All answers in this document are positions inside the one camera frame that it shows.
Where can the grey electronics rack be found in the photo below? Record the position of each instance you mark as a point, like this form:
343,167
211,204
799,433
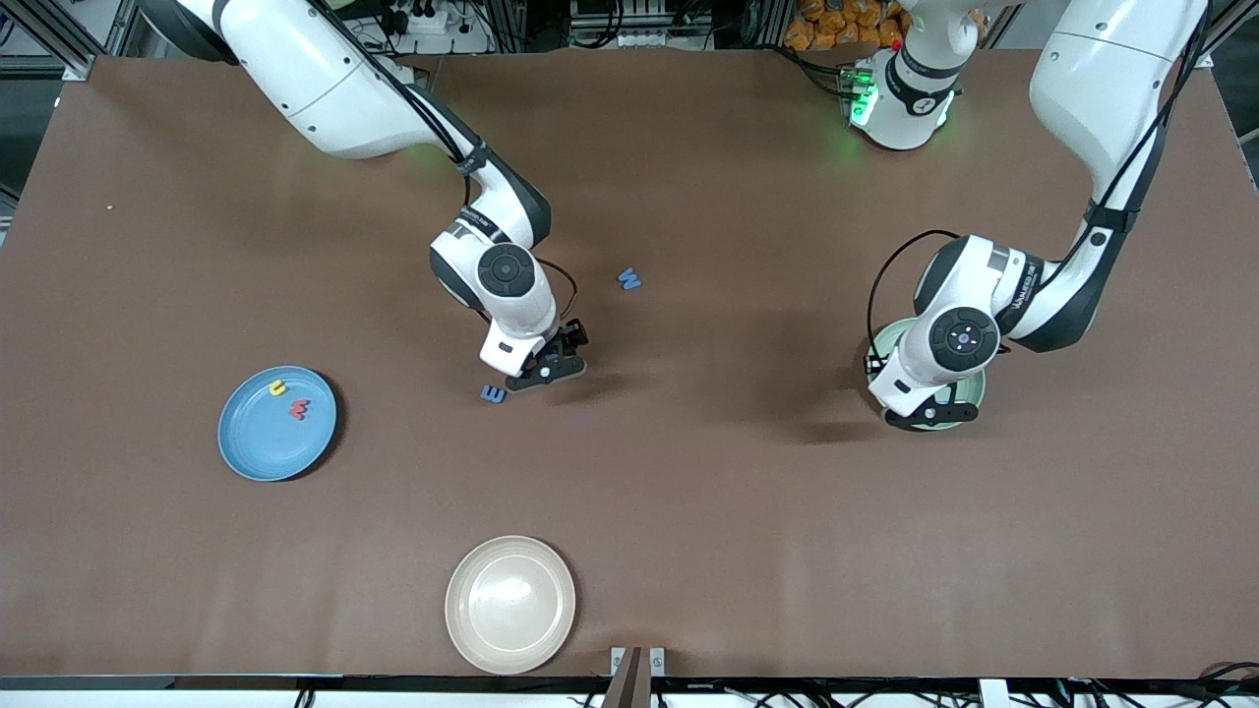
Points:
639,15

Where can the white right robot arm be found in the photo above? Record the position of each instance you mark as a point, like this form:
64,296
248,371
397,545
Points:
325,79

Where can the red foam letter w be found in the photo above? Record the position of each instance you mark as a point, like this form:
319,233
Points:
298,409

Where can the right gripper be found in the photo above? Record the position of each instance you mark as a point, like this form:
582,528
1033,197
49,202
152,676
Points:
569,338

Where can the orange packets pile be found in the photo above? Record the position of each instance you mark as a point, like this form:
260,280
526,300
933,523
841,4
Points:
836,25

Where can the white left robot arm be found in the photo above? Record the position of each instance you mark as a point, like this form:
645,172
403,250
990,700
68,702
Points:
1111,79

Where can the blue round plate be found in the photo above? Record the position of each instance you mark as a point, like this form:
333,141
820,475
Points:
266,438

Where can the pale green round plate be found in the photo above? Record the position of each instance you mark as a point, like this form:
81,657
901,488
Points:
885,342

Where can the blue foam letter m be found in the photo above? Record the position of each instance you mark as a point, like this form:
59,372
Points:
493,393

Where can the blue foam letter W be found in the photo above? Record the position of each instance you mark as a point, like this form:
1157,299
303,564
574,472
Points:
629,279

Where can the white plastic block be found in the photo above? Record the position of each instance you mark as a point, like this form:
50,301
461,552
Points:
993,694

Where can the metal bracket with brown post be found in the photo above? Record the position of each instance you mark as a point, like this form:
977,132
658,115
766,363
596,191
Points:
637,683

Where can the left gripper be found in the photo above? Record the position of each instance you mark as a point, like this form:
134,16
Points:
882,361

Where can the aluminium frame profile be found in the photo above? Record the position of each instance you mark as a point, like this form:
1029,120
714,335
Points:
74,69
1220,39

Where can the brown table cover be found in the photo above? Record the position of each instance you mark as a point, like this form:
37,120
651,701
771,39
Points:
689,511

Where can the beige round plate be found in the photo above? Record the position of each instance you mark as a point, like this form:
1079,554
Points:
510,605

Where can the white power strip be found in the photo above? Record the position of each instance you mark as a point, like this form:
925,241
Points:
433,22

